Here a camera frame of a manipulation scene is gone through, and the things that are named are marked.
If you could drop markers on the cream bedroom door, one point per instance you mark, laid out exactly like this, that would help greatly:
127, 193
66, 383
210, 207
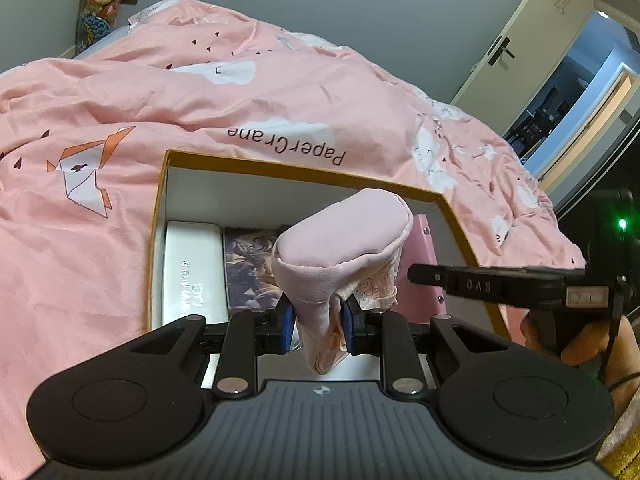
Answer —
541, 33

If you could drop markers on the hanging plush toy organizer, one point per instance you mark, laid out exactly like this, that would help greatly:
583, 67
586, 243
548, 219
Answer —
96, 19

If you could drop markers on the white rectangular case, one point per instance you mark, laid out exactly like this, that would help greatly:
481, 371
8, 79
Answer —
193, 273

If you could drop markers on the black door handle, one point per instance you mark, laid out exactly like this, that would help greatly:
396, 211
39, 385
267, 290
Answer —
502, 49

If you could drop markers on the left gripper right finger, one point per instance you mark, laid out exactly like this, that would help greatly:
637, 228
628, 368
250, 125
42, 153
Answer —
396, 343

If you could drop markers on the pink pouch bag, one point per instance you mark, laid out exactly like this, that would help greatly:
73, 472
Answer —
352, 247

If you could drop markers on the right hand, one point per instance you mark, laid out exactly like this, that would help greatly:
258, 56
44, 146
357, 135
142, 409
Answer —
621, 373

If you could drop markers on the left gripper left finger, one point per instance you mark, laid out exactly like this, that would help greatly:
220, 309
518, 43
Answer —
241, 341

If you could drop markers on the pink printed duvet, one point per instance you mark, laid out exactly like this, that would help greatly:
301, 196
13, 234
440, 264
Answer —
82, 143

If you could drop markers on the dark illustrated card box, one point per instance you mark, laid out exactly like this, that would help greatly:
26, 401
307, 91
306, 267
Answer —
247, 269

